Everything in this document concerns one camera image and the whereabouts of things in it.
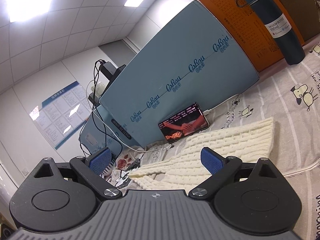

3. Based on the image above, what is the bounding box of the printed grey bed sheet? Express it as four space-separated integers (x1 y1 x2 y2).
107 38 319 239

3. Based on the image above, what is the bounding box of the blue white wall poster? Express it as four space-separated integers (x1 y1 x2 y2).
29 81 91 150

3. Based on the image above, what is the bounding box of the cream knitted sweater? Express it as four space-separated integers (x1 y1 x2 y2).
128 118 274 192

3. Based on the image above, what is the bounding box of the light blue foam board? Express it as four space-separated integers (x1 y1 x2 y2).
79 0 260 160

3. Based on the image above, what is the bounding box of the orange board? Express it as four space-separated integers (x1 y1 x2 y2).
197 0 306 73

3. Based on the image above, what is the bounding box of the black charger on board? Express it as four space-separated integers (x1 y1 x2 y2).
88 60 126 107

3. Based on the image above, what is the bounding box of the dark blue vacuum bottle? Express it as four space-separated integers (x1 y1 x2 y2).
245 0 305 65

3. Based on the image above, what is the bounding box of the brown cardboard panel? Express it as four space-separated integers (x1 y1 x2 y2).
274 0 319 49

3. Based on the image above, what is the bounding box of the smartphone with red screen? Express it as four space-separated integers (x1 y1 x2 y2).
158 102 209 144

